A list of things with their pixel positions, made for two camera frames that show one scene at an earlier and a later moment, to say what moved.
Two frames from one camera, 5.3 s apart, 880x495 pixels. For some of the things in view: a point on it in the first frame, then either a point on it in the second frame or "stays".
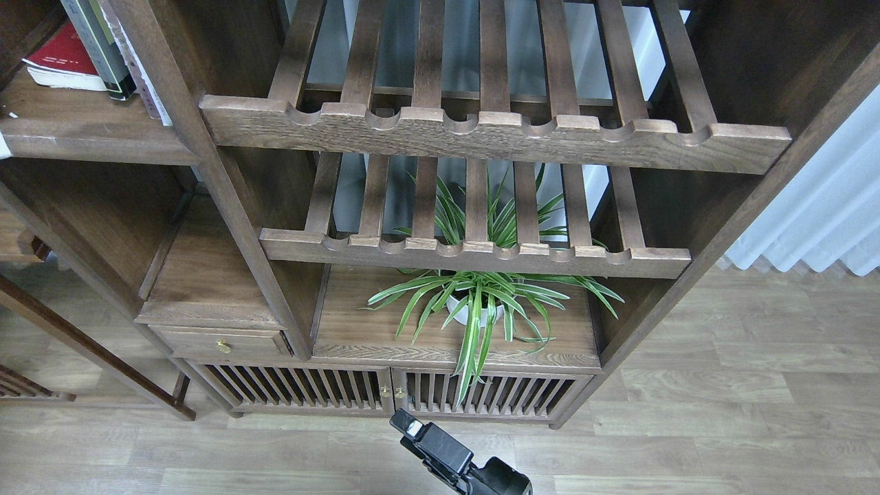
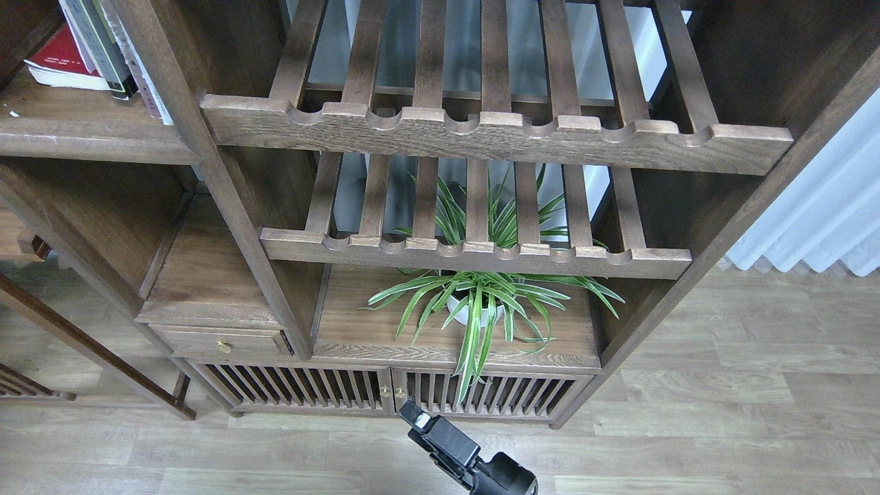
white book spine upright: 155,110 stays
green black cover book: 102,47 stays
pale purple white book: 5,152 -> 83,32
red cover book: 62,62 stays
